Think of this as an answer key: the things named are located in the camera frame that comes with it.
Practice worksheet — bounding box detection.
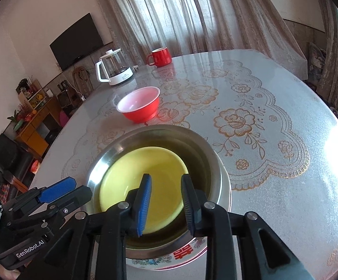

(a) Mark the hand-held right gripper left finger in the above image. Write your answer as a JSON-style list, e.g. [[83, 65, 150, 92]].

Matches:
[[43, 173, 152, 280]]

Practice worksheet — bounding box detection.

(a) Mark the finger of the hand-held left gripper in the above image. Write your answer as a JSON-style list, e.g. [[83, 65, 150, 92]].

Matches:
[[7, 186, 93, 231], [3, 177, 77, 212]]

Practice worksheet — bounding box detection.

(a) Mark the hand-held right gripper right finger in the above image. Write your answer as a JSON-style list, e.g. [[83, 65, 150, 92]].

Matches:
[[181, 174, 306, 280]]

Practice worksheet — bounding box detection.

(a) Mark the yellow plastic bowl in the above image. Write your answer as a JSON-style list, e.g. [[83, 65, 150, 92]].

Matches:
[[99, 147, 190, 235]]

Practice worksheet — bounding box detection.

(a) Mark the white plate with red-blue rim print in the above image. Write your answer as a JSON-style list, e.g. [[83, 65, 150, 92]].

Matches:
[[125, 236, 209, 270]]

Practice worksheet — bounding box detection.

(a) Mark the stainless steel bowl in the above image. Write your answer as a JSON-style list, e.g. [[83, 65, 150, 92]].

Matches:
[[86, 124, 232, 259]]

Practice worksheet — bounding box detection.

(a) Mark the black sofa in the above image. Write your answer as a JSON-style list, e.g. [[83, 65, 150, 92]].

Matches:
[[0, 134, 32, 181]]

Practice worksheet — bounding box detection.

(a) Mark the orange wooden cabinet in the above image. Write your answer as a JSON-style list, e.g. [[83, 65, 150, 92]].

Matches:
[[14, 96, 61, 158]]

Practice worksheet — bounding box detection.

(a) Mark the black speaker box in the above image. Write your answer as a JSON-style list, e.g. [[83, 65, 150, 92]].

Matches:
[[57, 89, 72, 107]]

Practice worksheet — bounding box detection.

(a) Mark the red plastic bowl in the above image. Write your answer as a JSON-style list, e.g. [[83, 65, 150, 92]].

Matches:
[[117, 86, 161, 123]]

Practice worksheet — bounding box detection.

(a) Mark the wooden shelf with ornaments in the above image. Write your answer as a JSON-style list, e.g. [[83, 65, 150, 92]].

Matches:
[[17, 77, 45, 108]]

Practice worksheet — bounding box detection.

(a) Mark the wooden chair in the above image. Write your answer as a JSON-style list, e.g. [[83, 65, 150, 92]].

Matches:
[[71, 66, 94, 100]]

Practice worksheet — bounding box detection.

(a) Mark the white glass electric kettle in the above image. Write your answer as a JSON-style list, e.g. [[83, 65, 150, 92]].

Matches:
[[95, 49, 134, 86]]

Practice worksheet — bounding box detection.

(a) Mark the black flat television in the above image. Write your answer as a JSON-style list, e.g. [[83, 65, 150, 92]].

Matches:
[[49, 13, 104, 71]]

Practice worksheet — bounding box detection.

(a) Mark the red mug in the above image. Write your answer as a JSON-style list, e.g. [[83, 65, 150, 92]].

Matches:
[[146, 47, 173, 67]]

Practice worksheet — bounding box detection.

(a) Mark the printed cushion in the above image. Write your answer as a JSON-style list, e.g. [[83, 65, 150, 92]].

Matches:
[[307, 42, 327, 79]]

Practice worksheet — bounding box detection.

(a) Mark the wide beige lace curtain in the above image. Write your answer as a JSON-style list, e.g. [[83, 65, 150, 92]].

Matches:
[[89, 0, 308, 79]]

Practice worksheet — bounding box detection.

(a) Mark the narrow beige lace curtain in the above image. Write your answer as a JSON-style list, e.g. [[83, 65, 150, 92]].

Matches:
[[316, 0, 338, 108]]

